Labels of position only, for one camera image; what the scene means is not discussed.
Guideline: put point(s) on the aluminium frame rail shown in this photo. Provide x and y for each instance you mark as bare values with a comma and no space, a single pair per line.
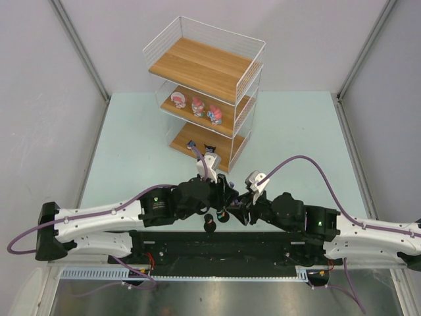
101,262

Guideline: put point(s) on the black duck figurine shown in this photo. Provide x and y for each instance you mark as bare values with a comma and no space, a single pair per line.
223,217
209,225

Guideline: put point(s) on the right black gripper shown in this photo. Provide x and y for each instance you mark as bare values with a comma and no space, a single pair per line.
248,204

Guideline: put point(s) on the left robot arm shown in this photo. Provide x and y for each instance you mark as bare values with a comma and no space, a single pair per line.
106,229

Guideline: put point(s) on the pink bunny flower crown figurine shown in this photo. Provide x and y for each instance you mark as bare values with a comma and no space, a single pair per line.
198,107

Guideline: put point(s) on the white wire three-tier shelf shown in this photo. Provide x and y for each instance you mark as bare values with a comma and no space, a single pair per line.
221,68

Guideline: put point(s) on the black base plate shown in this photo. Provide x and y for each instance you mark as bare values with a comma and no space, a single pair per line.
224,254

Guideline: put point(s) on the white pink round figurine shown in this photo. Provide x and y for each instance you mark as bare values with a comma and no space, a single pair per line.
178,99

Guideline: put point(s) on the black eared purple figurine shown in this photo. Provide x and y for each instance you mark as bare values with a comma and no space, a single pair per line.
209,149

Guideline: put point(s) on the small blue lying figurine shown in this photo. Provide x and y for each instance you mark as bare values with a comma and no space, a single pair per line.
190,144

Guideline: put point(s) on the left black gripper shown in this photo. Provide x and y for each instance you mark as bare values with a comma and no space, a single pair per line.
222,192

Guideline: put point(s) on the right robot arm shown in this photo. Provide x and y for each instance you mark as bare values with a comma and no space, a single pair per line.
322,234

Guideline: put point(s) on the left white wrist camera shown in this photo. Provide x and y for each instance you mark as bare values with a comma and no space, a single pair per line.
212,161

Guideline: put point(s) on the purple rabbit figurine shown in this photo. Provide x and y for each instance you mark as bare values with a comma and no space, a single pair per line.
234,195

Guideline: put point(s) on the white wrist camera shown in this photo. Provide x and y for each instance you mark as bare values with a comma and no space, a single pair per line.
212,161
256,183

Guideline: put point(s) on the pink bunny blue bow figurine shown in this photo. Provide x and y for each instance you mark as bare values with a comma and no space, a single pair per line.
215,115

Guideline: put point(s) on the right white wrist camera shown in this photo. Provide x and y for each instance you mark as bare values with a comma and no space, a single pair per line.
256,183

